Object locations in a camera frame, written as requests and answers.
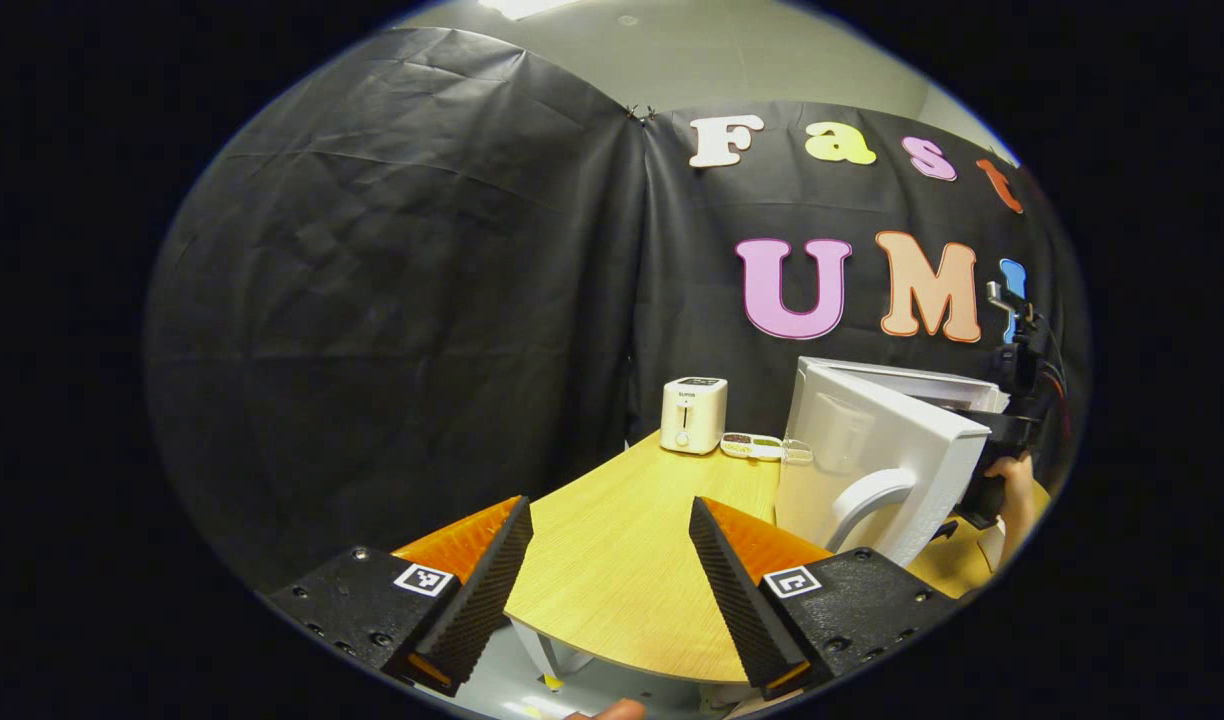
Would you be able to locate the black backdrop cloth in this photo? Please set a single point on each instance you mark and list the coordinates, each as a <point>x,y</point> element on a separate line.
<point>402,280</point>

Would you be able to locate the white microwave oven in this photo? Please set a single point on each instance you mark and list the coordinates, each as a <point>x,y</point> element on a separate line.
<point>902,440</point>

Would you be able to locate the white divided seasoning tray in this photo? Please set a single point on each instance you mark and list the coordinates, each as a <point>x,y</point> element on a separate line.
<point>757,446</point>

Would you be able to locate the black cloth clip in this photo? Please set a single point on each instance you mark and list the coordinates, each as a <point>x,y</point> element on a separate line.
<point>640,113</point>

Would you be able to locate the white table leg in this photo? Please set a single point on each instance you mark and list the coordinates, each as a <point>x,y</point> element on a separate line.
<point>537,650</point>

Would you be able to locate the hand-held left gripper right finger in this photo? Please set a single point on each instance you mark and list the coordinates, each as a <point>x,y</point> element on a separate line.
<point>737,600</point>

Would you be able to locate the white toaster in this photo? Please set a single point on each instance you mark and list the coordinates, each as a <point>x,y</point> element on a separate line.
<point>692,415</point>

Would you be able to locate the white plate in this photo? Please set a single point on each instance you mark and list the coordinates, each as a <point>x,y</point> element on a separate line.
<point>992,548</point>

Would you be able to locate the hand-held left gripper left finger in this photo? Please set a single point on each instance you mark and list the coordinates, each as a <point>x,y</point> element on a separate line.
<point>487,595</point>

